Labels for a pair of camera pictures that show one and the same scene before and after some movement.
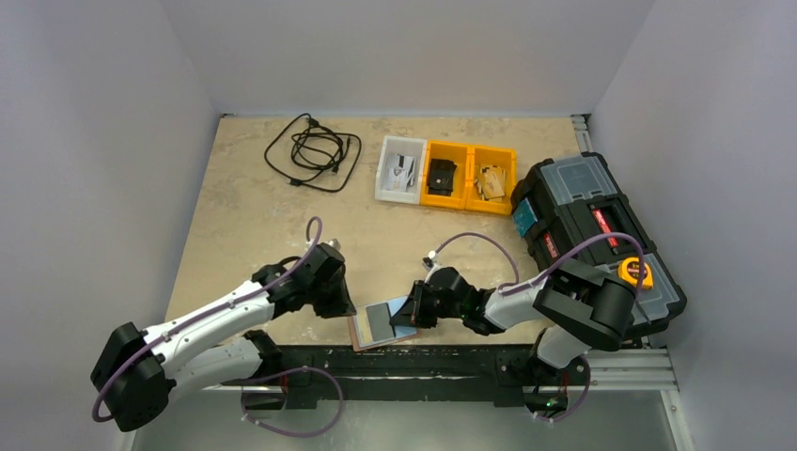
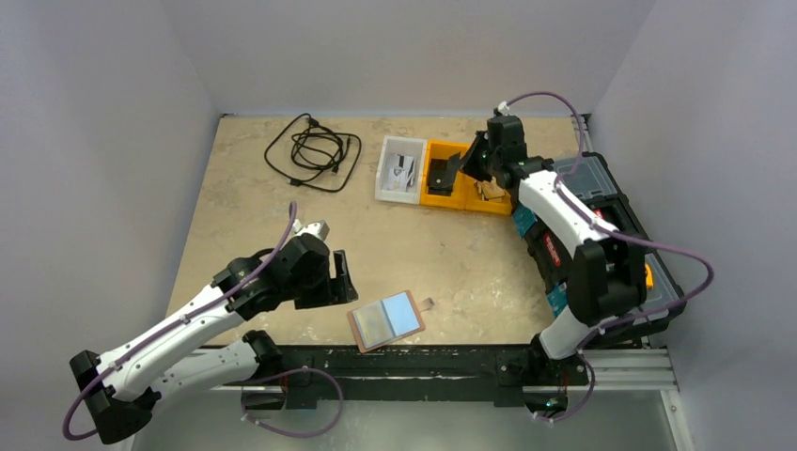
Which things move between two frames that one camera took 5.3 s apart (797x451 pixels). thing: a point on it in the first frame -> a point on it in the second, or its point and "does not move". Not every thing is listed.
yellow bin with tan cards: (492, 179) does not move
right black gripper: (421, 303) -> (472, 158)
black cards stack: (441, 177) does not move
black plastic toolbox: (585, 215) does not move
